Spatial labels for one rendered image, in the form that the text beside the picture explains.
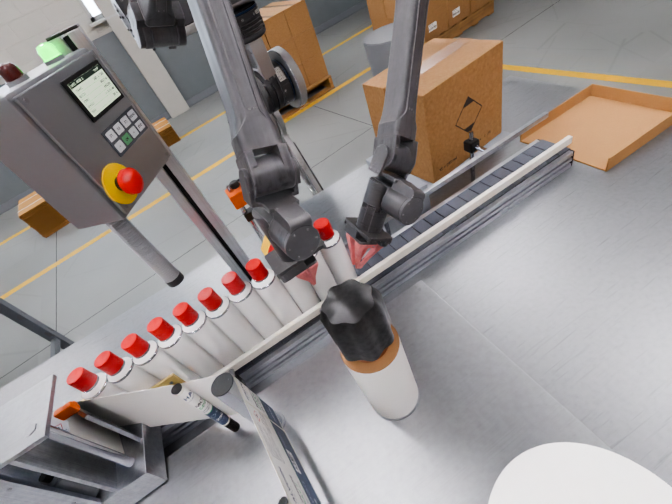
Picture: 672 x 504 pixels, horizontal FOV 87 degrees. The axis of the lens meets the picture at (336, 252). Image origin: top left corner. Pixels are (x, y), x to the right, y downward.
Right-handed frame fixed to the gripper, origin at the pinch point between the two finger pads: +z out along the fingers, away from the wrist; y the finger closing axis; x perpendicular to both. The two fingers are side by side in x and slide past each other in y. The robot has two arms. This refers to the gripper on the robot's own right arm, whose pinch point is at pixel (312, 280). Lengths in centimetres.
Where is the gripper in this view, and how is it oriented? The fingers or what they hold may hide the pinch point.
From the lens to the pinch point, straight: 69.7
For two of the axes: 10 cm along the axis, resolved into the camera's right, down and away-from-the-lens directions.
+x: -4.8, -5.1, 7.1
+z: 3.1, 6.6, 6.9
